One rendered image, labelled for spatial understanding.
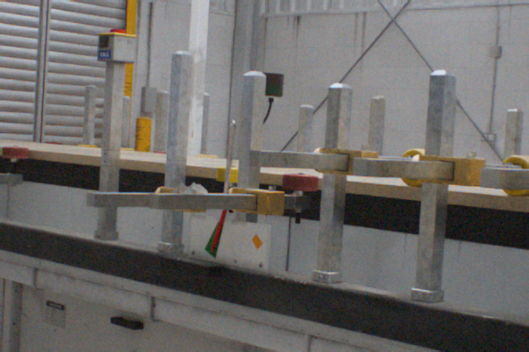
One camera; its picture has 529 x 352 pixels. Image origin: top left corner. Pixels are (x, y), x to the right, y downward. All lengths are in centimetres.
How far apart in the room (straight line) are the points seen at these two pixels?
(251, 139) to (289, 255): 35
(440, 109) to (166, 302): 92
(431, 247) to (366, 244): 40
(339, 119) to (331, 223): 21
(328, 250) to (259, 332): 29
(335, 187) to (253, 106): 29
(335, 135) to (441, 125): 26
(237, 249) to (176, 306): 29
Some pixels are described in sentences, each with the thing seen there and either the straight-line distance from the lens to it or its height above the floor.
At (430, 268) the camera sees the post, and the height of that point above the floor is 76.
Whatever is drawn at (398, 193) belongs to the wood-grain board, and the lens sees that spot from 226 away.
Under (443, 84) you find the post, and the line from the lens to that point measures 195.
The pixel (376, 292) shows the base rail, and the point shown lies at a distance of 204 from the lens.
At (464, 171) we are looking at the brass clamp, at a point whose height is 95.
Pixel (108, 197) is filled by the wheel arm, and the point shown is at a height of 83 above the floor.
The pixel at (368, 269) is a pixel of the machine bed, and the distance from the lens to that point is 234.
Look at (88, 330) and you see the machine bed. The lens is 320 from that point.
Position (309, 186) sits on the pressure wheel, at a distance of 233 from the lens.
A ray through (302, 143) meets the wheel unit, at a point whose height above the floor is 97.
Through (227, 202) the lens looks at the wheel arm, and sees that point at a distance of 219.
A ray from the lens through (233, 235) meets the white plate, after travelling 230.
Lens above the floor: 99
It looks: 3 degrees down
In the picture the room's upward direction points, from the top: 4 degrees clockwise
